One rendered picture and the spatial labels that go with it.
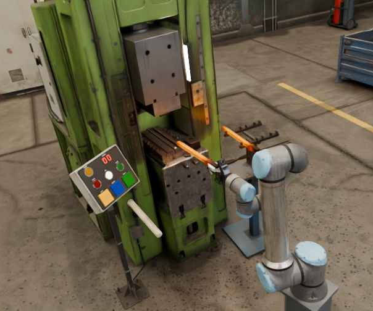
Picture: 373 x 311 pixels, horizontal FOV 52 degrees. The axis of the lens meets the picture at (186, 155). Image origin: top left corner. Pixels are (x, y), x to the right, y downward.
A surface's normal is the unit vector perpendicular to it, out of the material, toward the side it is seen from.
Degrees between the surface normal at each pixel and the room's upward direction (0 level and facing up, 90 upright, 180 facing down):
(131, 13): 90
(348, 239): 0
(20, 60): 90
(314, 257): 5
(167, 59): 90
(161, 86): 90
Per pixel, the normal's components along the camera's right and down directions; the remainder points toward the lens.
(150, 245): 0.53, 0.37
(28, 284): -0.11, -0.86
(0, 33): 0.34, 0.44
